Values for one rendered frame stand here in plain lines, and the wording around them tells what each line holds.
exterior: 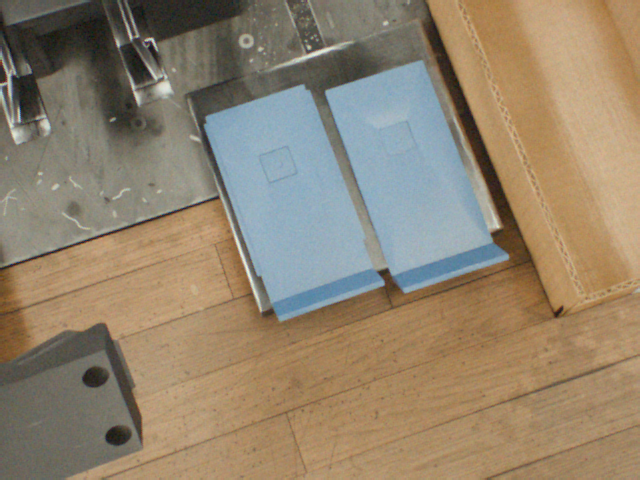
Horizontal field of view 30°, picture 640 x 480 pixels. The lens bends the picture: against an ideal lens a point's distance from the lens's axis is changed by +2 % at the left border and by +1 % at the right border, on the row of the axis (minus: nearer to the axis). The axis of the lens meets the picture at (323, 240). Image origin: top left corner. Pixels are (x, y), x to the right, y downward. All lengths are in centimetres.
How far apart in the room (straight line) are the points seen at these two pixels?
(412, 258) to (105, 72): 25
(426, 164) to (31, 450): 41
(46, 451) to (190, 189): 38
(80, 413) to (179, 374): 33
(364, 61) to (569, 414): 27
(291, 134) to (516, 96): 16
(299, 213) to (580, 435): 23
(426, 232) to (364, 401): 12
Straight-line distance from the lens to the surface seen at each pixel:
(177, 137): 83
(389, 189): 79
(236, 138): 81
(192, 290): 80
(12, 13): 79
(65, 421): 47
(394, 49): 83
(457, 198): 80
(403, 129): 81
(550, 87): 85
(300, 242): 78
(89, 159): 84
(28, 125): 76
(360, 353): 79
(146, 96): 76
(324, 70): 83
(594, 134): 85
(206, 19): 85
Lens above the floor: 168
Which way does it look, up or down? 75 degrees down
